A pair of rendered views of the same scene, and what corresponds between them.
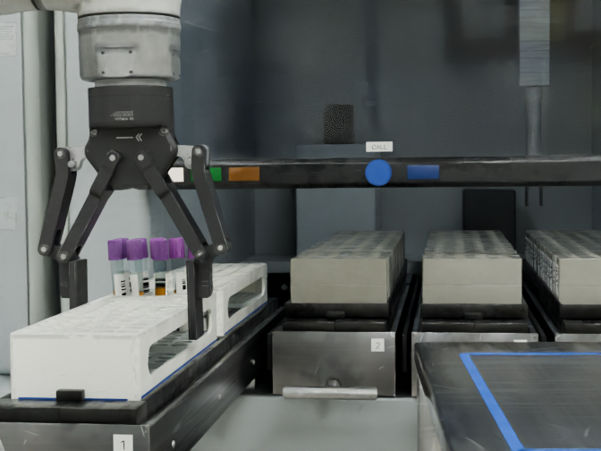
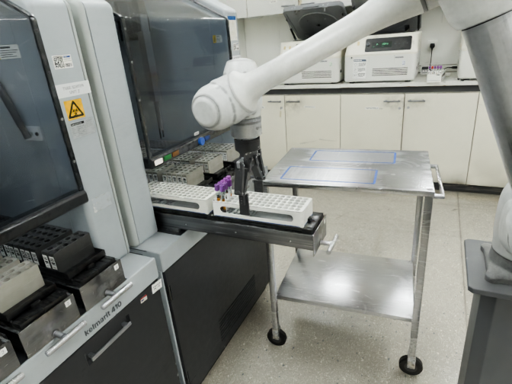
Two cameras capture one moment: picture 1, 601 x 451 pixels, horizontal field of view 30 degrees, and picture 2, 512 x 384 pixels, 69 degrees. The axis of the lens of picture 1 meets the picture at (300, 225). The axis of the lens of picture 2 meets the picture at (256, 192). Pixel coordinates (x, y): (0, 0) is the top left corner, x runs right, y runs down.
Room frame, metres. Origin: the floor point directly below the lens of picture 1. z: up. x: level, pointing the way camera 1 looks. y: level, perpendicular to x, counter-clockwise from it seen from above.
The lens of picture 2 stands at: (0.64, 1.13, 1.32)
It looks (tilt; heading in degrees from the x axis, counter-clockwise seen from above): 23 degrees down; 290
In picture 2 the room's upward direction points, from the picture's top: 5 degrees counter-clockwise
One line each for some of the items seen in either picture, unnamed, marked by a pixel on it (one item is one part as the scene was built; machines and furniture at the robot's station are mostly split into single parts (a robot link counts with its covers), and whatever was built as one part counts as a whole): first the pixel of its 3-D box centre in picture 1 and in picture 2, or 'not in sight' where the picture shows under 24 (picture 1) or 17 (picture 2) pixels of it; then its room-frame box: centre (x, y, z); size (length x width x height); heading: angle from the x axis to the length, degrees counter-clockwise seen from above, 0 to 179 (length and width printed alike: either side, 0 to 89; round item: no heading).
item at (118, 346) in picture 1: (128, 344); (261, 208); (0.97, 0.15, 0.83); 0.30 x 0.10 x 0.06; 173
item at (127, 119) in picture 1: (131, 137); (248, 152); (1.00, 0.15, 1.01); 0.08 x 0.07 x 0.09; 83
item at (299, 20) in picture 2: not in sight; (318, 43); (1.21, -2.50, 1.22); 0.62 x 0.56 x 0.64; 81
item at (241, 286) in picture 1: (205, 301); (178, 198); (1.28, 0.11, 0.83); 0.30 x 0.10 x 0.06; 173
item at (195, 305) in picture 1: (195, 298); (259, 190); (0.99, 0.09, 0.87); 0.03 x 0.01 x 0.07; 173
